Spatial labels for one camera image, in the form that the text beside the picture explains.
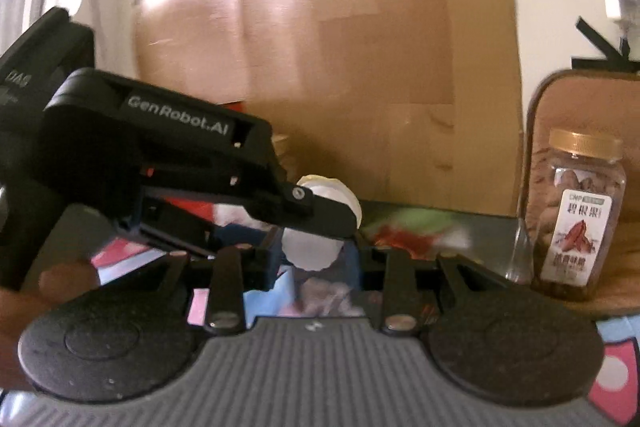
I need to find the person's left hand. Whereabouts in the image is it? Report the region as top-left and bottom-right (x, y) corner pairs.
(0, 263), (103, 392)

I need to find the light green snack packet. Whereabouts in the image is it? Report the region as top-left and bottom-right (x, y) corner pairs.
(390, 207), (453, 235)

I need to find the clear snack packet white label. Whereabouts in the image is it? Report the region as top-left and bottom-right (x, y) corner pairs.
(281, 174), (362, 271)

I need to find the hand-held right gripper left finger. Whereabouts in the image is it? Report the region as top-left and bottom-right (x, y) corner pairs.
(97, 241), (284, 333)

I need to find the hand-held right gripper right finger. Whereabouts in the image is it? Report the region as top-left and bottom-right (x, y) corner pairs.
(344, 242), (532, 333)

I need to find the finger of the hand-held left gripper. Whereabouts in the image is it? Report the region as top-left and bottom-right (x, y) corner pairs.
(242, 179), (362, 240)
(135, 217), (219, 261)

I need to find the red snack packet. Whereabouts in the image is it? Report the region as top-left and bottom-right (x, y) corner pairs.
(372, 227), (443, 253)

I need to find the pecan jar gold lid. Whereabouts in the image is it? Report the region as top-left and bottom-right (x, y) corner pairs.
(531, 128), (627, 304)

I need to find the brown cardboard panel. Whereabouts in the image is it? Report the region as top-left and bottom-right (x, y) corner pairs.
(132, 0), (524, 216)

